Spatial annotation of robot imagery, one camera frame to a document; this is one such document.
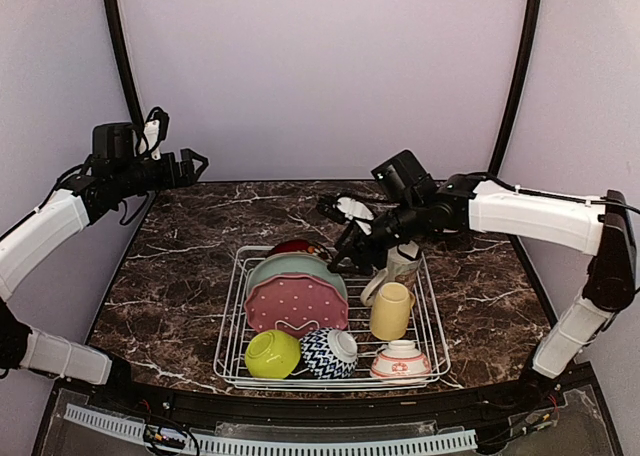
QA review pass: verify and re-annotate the white patterned tall mug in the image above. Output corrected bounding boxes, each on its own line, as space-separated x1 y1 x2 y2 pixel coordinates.
360 241 422 307

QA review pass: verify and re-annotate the blue white zigzag bowl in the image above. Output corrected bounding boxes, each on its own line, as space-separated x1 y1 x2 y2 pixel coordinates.
300 328 358 380

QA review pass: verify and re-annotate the red floral plate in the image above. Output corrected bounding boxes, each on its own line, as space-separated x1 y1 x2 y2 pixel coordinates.
265 239 332 274

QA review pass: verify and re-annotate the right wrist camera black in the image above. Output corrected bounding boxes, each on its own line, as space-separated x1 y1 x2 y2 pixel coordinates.
371 149 438 206

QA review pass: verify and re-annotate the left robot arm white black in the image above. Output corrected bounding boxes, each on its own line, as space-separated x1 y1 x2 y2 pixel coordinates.
1 148 209 412

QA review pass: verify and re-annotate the black front rail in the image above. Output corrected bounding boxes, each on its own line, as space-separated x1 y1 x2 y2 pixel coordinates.
84 375 601 445

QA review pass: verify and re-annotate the white wire dish rack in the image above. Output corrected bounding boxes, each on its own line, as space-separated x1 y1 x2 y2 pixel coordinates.
213 246 451 392

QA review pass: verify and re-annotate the lime green bowl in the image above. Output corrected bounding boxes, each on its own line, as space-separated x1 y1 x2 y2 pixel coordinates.
244 330 301 379

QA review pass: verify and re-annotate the white slotted cable duct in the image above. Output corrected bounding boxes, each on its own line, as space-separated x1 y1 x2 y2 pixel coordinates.
63 404 478 455

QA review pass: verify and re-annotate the white red patterned bowl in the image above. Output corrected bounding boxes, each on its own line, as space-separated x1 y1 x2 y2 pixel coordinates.
369 340 432 384

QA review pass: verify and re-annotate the light green plate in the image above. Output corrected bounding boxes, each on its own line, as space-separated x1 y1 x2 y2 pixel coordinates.
245 253 348 299

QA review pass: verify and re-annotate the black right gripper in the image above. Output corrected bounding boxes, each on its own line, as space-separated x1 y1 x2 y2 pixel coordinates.
327 195 426 275

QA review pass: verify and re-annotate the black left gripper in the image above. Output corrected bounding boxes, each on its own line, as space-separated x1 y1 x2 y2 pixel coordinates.
114 148 209 197

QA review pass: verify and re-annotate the yellow mug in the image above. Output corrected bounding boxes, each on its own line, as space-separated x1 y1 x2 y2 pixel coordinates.
369 282 415 341

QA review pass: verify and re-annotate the left black frame post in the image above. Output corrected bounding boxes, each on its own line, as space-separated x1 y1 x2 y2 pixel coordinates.
103 0 144 124

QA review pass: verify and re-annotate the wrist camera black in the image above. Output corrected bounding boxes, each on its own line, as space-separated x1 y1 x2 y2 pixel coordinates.
371 149 438 206
92 122 136 161

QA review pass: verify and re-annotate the pink polka dot plate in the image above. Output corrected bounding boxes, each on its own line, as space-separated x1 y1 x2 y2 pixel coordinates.
244 273 349 338

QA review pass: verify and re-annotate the right black frame post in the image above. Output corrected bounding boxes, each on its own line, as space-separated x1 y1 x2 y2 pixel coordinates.
488 0 542 176

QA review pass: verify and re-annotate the black frame post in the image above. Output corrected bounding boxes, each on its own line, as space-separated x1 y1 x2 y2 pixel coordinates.
103 0 144 124
488 0 542 176

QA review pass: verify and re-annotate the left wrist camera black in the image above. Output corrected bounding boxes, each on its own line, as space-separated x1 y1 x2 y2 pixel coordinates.
92 122 136 161

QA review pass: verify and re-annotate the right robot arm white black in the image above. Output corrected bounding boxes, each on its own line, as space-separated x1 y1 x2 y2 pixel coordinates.
317 173 639 410

